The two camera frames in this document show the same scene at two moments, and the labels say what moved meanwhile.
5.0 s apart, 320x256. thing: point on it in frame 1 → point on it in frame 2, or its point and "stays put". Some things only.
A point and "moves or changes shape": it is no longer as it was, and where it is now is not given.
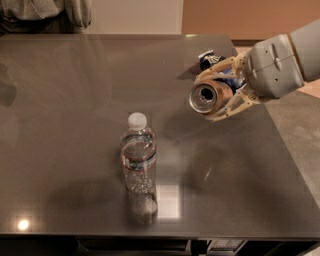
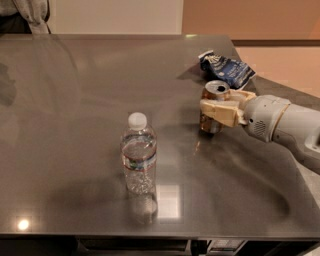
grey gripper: x=274 y=66 → x=265 y=115
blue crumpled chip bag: x=207 y=61 stays put
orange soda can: x=210 y=97 moves or changes shape
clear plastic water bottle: x=138 y=150 stays put
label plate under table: x=224 y=245 stays put
